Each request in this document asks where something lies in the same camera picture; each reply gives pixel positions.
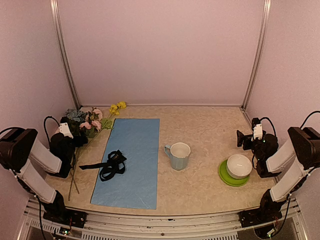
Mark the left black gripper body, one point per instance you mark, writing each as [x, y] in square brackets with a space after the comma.
[69, 152]

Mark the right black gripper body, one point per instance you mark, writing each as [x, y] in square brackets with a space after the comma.
[258, 154]

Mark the blue fake rose bunch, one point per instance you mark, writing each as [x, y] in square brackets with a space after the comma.
[74, 119]

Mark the black ribbon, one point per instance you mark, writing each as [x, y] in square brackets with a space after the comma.
[115, 164]

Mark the light blue ceramic mug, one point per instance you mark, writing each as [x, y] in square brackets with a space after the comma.
[179, 154]

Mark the blue wrapping paper sheet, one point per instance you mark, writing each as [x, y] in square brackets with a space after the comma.
[136, 188]

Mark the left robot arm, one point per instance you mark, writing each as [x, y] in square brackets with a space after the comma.
[19, 148]

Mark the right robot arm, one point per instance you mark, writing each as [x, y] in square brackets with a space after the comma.
[293, 162]

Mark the pink fake rose bunch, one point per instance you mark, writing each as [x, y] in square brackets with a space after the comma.
[84, 125]

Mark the yellow fake flower stem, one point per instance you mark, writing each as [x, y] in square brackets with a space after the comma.
[117, 107]

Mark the white ceramic bowl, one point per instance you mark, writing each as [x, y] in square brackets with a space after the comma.
[238, 166]

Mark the green plate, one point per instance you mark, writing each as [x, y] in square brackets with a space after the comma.
[226, 178]

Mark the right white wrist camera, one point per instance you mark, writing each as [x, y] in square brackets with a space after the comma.
[257, 129]

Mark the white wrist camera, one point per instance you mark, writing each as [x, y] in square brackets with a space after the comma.
[257, 129]
[65, 130]

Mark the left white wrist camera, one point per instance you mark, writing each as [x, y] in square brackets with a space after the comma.
[65, 130]

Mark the front aluminium rail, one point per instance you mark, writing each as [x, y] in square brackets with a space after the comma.
[117, 226]

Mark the right aluminium frame post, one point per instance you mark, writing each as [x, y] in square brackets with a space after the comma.
[258, 53]

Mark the aluminium frame post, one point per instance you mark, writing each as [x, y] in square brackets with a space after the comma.
[54, 6]
[258, 53]

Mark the left aluminium frame post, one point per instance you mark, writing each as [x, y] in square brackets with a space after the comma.
[54, 6]

